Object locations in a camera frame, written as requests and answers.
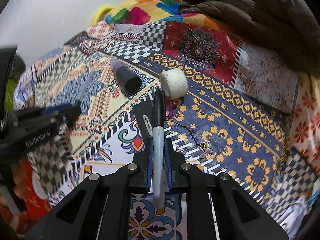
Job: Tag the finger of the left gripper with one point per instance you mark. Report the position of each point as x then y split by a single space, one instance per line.
68 112

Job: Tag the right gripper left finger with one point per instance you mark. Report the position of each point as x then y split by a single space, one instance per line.
99 207

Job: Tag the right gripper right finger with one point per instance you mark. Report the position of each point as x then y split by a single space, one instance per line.
217 206

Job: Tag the purple black spray bottle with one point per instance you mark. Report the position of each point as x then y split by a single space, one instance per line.
127 78

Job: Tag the black grey marker pen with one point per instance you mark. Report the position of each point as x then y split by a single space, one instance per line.
158 144

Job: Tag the white bandage tape roll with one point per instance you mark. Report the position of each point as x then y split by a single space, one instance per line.
174 83

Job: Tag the pink charm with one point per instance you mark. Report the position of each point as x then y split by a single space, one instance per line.
170 106

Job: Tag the yellow foam tube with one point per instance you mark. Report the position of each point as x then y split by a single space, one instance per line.
101 13

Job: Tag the patchwork patterned bedspread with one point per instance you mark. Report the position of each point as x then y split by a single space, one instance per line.
260 118

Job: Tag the colourful block fleece blanket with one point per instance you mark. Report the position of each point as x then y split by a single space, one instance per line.
147 11

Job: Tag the brown puffer jacket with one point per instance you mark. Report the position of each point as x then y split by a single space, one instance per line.
285 26

